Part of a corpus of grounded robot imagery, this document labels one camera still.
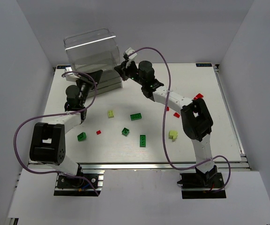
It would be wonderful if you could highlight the clear plastic drawer container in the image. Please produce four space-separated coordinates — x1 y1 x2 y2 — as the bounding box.
64 28 122 94

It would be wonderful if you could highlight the green long lego brick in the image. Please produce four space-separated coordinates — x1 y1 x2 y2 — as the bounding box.
130 113 142 121
140 135 146 148

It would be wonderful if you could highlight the green small lego brick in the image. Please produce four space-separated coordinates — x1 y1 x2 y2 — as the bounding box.
121 127 130 136

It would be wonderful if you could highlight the green long lego brick front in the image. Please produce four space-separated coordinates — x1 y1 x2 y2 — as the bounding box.
140 135 146 148

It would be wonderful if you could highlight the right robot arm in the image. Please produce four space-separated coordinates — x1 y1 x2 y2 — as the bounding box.
114 61 217 182

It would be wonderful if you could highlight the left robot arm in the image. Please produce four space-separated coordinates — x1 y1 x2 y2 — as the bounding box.
30 70 103 176

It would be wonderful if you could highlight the yellow square lego brick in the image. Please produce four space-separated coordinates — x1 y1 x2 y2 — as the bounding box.
107 110 114 119

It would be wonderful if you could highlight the green square lego brick left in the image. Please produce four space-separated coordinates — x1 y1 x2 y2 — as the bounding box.
77 132 87 142

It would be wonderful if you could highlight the small red lego flat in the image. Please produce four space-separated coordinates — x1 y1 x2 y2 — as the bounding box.
173 112 180 118

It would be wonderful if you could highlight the large red lego brick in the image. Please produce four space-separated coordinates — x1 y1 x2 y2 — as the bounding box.
194 93 203 100

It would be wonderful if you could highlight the yellow lego brick right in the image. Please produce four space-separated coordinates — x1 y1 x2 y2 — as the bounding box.
168 130 178 141

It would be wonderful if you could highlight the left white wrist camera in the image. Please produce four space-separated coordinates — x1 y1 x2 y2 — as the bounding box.
62 67 79 82

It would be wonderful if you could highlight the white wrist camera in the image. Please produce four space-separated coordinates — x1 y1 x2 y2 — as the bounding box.
123 47 137 61
62 67 79 82

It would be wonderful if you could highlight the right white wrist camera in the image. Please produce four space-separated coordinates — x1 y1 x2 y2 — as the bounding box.
123 47 137 61

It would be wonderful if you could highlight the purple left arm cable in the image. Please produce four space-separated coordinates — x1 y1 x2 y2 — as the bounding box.
13 71 100 196

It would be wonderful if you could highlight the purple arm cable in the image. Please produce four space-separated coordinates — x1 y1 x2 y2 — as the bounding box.
13 71 100 196
127 46 232 194

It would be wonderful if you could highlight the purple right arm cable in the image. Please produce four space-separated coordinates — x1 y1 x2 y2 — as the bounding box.
127 46 232 194

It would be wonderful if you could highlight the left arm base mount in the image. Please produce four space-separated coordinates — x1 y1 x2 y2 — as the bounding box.
53 166 104 197

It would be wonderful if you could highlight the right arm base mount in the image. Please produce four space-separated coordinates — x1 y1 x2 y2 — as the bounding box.
177 172 226 199

